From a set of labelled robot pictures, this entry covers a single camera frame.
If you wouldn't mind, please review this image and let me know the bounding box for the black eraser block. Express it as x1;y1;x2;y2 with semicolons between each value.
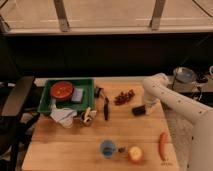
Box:
132;105;146;116

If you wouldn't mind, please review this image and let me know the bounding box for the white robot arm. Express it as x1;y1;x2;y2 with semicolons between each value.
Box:
142;73;213;171

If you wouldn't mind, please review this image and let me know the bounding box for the bunch of red grapes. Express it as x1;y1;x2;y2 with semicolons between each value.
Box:
114;89;135;105

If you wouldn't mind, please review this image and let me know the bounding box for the orange carrot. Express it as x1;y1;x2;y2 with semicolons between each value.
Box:
159;132;168;161

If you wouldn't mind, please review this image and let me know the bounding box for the metal pot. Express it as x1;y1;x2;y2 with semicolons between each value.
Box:
171;67;197;90

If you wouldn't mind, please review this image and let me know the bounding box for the blue cup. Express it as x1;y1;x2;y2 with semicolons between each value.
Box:
99;140;116;158

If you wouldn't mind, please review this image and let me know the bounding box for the banana in cup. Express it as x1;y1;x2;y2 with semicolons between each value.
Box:
80;107;97;127

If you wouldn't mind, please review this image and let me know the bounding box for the grey sponge in tray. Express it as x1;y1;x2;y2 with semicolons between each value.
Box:
71;88;84;103

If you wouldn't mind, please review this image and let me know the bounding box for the white crumpled cloth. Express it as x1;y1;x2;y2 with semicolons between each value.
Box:
50;105;77;128

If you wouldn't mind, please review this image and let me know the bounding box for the red bowl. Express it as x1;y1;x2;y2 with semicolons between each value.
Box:
50;81;74;101

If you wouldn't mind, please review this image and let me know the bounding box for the green plastic tray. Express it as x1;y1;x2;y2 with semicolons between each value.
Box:
38;78;94;116

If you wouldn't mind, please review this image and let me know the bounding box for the black office chair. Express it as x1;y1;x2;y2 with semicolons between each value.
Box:
0;76;40;171

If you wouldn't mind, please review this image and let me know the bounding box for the black handled knife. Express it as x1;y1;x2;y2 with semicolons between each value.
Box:
100;90;109;121

